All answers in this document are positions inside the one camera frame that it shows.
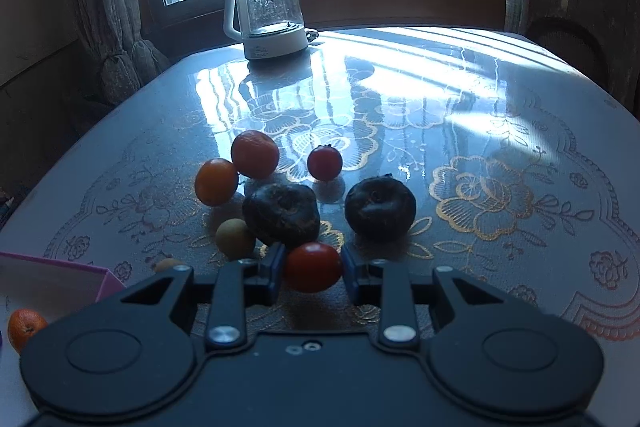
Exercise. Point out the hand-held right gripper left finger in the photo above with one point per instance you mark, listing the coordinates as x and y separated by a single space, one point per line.
276 277

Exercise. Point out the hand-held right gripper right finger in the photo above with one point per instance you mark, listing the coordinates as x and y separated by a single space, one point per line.
351 279

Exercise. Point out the smooth red tomato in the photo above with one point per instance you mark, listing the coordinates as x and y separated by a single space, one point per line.
313 268

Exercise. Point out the small yellow fruit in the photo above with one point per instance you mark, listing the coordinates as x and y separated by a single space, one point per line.
169 265
234 238

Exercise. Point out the dark purple round fruit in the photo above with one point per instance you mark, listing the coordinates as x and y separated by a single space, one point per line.
281 213
380 209

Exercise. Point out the small smooth orange fruit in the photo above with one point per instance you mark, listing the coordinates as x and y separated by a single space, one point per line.
216 182

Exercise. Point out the red tomato with stem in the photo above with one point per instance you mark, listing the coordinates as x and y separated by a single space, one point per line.
324 163

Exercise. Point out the large tangerine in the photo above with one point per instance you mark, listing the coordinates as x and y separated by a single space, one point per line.
255 154

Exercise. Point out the pink cardboard box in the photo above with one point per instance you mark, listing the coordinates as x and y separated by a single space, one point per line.
50 279

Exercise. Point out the floral lace tablecloth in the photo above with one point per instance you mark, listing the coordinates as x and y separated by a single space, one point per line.
480 142

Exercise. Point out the white kettle base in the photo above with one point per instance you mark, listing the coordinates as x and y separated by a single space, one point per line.
275 46

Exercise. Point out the small tangerine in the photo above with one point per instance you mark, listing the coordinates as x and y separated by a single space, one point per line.
26 331

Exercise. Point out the dark wooden chair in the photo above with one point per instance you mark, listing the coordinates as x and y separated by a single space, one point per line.
565 47

